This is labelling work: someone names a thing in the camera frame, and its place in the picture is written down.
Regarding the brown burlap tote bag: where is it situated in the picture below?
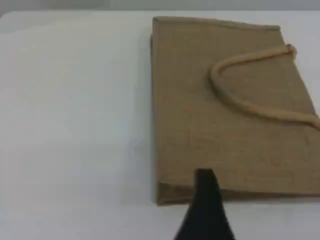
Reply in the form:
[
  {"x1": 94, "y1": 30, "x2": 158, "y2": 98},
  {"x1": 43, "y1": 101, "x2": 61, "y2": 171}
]
[{"x1": 149, "y1": 16, "x2": 320, "y2": 207}]

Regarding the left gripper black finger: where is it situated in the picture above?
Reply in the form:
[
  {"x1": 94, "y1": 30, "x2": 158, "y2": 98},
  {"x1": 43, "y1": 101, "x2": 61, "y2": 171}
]
[{"x1": 173, "y1": 168, "x2": 237, "y2": 240}]

